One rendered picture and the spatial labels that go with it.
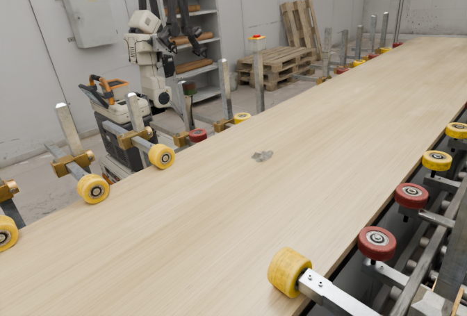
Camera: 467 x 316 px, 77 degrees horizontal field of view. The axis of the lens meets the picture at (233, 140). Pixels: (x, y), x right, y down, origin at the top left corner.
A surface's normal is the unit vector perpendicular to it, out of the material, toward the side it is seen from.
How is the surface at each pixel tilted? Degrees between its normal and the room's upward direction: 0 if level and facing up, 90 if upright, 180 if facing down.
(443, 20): 90
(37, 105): 90
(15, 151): 90
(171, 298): 0
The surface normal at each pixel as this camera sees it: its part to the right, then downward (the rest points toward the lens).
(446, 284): -0.71, 0.37
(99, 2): 0.70, 0.26
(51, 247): -0.09, -0.89
